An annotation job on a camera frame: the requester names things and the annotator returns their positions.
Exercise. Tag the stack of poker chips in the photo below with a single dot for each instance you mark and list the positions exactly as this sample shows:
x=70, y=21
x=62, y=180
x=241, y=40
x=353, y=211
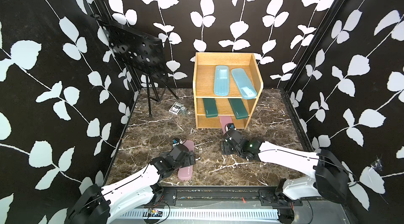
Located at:
x=183, y=110

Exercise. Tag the white perforated cable duct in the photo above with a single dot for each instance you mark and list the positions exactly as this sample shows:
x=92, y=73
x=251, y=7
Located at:
x=207, y=214

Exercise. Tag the wooden three-tier shelf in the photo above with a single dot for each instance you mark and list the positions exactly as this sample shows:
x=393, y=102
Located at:
x=203, y=86

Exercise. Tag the small circuit board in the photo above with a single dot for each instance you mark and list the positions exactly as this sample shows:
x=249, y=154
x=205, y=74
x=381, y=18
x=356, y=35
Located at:
x=154, y=213

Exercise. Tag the light blue ribbed pencil case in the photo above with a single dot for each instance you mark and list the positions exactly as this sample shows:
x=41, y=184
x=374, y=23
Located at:
x=221, y=81

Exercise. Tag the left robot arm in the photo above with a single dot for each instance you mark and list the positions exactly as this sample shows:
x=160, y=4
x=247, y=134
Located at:
x=102, y=205

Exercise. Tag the dark green pencil case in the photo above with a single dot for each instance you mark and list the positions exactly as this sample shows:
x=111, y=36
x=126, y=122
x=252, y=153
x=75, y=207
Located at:
x=210, y=107
x=238, y=108

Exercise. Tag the black perforated music stand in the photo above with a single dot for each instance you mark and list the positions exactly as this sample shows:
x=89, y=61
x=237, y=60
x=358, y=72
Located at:
x=143, y=56

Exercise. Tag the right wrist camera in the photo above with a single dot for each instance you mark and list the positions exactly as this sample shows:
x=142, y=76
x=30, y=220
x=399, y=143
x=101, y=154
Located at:
x=229, y=126

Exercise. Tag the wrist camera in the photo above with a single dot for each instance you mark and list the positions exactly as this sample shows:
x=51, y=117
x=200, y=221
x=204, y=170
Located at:
x=229, y=126
x=176, y=141

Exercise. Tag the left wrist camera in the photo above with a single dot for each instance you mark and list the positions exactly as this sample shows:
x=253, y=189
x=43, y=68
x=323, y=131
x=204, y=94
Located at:
x=176, y=141

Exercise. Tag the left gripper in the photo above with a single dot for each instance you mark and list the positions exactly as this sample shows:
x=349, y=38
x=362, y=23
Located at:
x=188, y=162

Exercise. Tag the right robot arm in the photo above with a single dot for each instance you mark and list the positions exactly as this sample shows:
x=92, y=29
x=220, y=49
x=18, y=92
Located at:
x=324, y=175

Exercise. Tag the light blue case with label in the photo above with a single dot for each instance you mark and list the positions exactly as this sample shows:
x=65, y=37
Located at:
x=244, y=84

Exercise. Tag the pink pencil case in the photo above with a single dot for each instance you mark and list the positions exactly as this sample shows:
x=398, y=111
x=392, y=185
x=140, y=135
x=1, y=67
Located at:
x=185, y=174
x=225, y=120

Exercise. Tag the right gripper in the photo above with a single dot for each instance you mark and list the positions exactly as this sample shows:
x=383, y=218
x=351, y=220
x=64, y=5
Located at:
x=224, y=147

